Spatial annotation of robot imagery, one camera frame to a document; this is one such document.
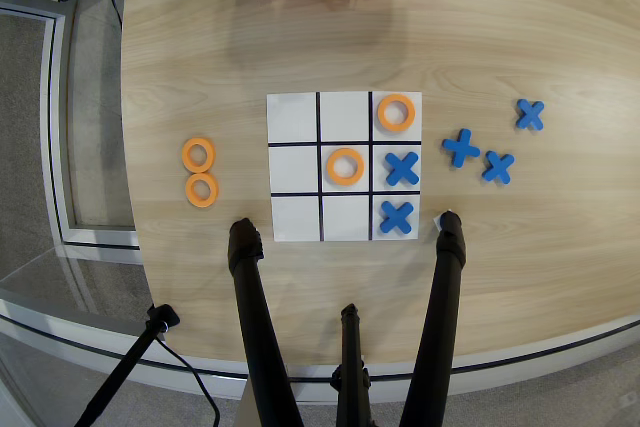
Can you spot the thin black stand pole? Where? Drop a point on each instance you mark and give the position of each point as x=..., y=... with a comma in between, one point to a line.
x=125, y=367

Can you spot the white tic-tac-toe board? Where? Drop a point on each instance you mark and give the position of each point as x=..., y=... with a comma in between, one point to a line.
x=295, y=167

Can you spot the small white tag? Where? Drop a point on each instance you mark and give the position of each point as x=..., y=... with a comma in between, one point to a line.
x=436, y=222

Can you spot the short black tripod leg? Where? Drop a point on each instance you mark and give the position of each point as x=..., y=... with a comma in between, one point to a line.
x=351, y=347

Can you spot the blue cross piece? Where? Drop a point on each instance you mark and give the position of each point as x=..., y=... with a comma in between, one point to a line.
x=530, y=114
x=460, y=147
x=397, y=217
x=498, y=167
x=402, y=168

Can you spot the grey metal window frame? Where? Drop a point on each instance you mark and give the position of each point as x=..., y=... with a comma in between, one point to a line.
x=55, y=122

